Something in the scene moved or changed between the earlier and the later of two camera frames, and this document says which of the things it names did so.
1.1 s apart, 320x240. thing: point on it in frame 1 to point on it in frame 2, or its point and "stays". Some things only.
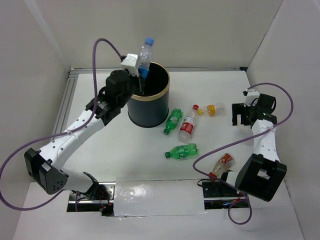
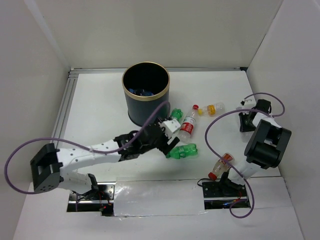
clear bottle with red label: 186,129 stays
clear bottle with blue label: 145,57 to 140,92
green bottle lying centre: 181,151 stays
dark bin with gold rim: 151,108 stays
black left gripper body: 125,97 to 162,138
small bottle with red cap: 225,162 stays
